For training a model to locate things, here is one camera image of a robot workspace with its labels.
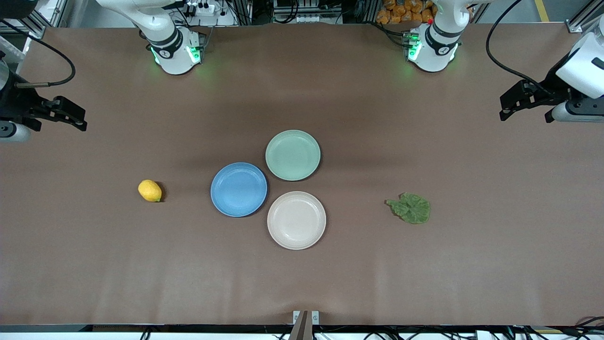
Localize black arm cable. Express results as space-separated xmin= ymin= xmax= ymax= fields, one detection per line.
xmin=0 ymin=20 xmax=76 ymax=89
xmin=486 ymin=0 xmax=550 ymax=91

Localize bag of orange fruit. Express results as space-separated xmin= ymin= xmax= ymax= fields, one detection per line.
xmin=377 ymin=0 xmax=437 ymax=25

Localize yellow lemon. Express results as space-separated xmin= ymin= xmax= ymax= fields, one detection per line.
xmin=138 ymin=179 xmax=163 ymax=203

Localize beige plate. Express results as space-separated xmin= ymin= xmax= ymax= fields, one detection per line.
xmin=267 ymin=191 xmax=327 ymax=250

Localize brown table cover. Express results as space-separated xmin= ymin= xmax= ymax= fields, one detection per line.
xmin=0 ymin=23 xmax=604 ymax=327

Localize blue plate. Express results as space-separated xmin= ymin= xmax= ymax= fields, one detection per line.
xmin=210 ymin=162 xmax=268 ymax=218

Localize green lettuce leaf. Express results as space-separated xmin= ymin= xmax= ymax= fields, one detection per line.
xmin=386 ymin=192 xmax=431 ymax=225

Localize white power strip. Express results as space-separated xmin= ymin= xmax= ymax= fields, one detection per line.
xmin=185 ymin=1 xmax=217 ymax=17

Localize aluminium frame profile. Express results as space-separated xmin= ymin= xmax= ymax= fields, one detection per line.
xmin=568 ymin=0 xmax=604 ymax=34
xmin=0 ymin=9 xmax=47 ymax=39

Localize green plate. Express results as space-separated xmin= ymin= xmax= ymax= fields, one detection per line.
xmin=265 ymin=129 xmax=321 ymax=181

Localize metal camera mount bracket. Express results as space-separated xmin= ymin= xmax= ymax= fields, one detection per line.
xmin=289 ymin=310 xmax=320 ymax=340

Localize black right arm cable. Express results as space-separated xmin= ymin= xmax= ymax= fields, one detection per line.
xmin=0 ymin=20 xmax=76 ymax=89

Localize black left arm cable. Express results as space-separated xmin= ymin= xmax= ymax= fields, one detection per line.
xmin=486 ymin=0 xmax=550 ymax=91

